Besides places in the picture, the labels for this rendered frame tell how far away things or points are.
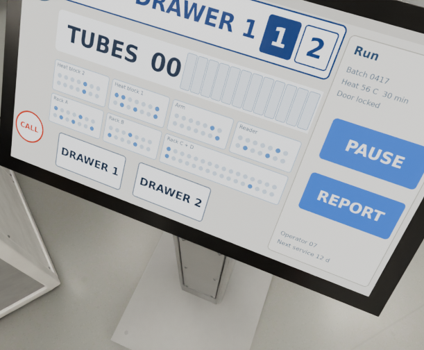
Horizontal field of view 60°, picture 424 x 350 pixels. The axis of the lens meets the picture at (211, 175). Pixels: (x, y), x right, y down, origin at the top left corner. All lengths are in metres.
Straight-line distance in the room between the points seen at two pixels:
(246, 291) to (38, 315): 0.74
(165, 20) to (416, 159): 0.29
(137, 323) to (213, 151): 1.04
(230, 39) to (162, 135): 0.13
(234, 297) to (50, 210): 0.82
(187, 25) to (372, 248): 0.31
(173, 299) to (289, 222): 1.00
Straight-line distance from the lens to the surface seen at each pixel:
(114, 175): 0.46
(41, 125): 0.51
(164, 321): 1.37
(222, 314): 1.37
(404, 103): 0.39
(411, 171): 0.41
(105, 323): 1.44
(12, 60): 0.52
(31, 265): 1.22
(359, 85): 0.38
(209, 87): 0.40
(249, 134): 0.39
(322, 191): 0.40
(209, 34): 0.40
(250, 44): 0.39
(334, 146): 0.39
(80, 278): 1.50
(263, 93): 0.39
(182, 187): 0.43
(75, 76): 0.46
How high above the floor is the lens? 1.39
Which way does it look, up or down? 60 degrees down
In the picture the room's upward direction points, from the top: 5 degrees clockwise
